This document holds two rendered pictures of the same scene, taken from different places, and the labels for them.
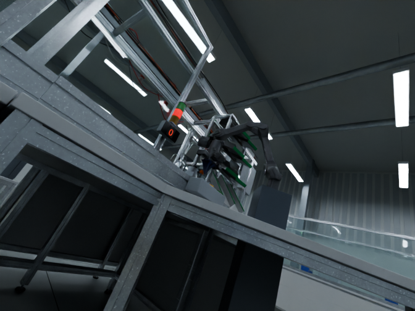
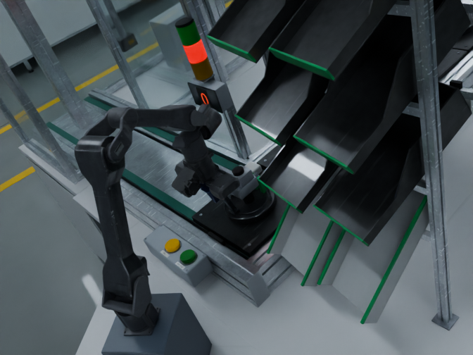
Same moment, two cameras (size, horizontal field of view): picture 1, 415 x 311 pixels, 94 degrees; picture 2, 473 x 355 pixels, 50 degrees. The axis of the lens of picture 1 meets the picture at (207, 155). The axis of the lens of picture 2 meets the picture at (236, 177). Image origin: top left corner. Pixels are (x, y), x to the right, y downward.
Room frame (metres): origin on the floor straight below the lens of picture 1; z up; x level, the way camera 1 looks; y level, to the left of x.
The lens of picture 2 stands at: (1.39, -0.93, 1.84)
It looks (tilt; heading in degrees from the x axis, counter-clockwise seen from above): 37 degrees down; 109
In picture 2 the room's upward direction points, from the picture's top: 21 degrees counter-clockwise
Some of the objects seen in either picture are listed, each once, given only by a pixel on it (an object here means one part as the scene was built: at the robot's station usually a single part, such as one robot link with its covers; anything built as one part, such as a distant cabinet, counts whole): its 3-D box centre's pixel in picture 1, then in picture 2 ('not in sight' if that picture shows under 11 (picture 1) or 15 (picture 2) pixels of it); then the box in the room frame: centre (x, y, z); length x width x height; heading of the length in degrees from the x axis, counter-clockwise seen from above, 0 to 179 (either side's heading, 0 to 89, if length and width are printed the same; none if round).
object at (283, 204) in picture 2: not in sight; (251, 207); (1.06, 0.04, 0.96); 0.24 x 0.24 x 0.02; 48
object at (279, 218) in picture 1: (267, 213); (160, 348); (0.88, -0.36, 0.96); 0.14 x 0.14 x 0.20; 85
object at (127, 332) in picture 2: (272, 187); (136, 313); (0.89, -0.36, 1.09); 0.07 x 0.07 x 0.06; 85
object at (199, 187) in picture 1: (206, 193); (177, 253); (0.85, -0.06, 0.93); 0.21 x 0.07 x 0.06; 138
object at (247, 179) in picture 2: (191, 171); (243, 177); (1.06, 0.05, 1.06); 0.08 x 0.04 x 0.07; 49
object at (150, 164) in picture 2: not in sight; (198, 180); (0.85, 0.26, 0.91); 0.84 x 0.28 x 0.10; 138
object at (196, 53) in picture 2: (177, 114); (195, 50); (0.99, 0.26, 1.34); 0.05 x 0.05 x 0.05
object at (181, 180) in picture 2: (219, 157); (188, 180); (0.97, -0.06, 1.17); 0.07 x 0.07 x 0.06; 48
